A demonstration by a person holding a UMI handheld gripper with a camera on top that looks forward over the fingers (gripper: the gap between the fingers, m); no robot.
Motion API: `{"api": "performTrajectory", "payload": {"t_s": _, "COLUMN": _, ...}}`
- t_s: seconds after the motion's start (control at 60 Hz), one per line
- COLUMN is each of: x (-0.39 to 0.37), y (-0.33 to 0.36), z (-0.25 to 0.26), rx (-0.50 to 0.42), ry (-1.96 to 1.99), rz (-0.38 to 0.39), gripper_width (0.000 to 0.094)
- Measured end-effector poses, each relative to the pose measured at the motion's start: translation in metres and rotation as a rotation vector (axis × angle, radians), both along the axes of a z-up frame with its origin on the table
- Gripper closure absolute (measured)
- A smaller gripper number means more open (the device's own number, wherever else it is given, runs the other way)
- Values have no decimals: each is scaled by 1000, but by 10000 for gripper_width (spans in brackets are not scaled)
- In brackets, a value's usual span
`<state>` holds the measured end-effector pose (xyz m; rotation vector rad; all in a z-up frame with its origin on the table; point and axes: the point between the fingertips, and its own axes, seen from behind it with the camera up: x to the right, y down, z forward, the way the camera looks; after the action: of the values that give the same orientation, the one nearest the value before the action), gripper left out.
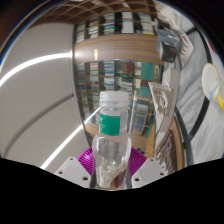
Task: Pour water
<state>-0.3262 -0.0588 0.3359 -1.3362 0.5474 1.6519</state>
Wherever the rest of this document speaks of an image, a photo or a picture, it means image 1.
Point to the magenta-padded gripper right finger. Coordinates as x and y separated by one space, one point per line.
146 171

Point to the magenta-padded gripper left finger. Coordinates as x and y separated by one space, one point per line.
75 170

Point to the clear bottle with green label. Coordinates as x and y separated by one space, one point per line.
111 150

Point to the brown relief model on board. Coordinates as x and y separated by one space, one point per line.
170 146

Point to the ceiling light strips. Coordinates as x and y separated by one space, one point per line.
33 63

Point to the wooden cubby shelf unit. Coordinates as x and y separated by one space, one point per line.
100 6

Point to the large wall bookshelf with books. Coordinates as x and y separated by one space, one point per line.
113 50

